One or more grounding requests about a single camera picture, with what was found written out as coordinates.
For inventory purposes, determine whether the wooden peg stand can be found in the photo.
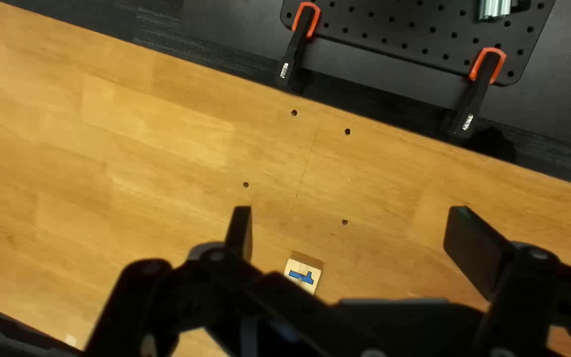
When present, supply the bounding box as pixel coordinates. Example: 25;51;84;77
282;250;326;295

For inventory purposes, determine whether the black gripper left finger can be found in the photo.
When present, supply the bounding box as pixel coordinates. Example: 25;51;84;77
86;204;334;357

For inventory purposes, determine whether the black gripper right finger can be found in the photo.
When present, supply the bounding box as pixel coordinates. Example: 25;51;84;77
443;204;571;357

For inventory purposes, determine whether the black clamp orange handle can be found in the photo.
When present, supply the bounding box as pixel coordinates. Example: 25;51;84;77
273;0;324;87
445;46;510;141

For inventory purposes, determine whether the black perforated pegboard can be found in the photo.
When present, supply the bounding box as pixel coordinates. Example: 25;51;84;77
281;0;558;87

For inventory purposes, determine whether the silver metal bracket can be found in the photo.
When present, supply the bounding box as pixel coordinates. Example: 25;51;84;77
477;0;532;20

